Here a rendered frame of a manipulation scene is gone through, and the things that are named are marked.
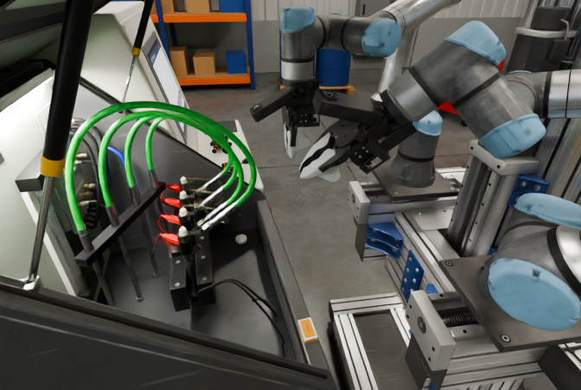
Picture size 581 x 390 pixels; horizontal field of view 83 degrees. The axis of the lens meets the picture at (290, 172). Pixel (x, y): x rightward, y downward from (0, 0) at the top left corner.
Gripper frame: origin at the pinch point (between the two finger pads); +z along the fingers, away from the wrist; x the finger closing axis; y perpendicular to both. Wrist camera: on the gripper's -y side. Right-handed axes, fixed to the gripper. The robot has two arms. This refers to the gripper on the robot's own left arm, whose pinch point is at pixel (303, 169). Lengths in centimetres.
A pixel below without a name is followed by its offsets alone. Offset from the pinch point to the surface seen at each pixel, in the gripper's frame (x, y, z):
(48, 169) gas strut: -21.3, -33.1, 3.8
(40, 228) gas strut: -22.7, -30.8, 11.3
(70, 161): 4.0, -31.7, 30.1
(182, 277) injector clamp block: -1.4, 2.5, 44.2
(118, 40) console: 43, -38, 25
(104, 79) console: 40, -36, 36
